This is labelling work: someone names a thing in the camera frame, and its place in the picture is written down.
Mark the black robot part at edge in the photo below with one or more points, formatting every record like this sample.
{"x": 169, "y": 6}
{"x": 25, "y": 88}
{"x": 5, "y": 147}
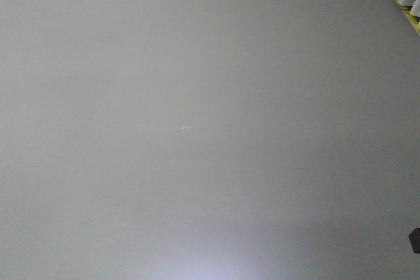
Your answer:
{"x": 414, "y": 239}

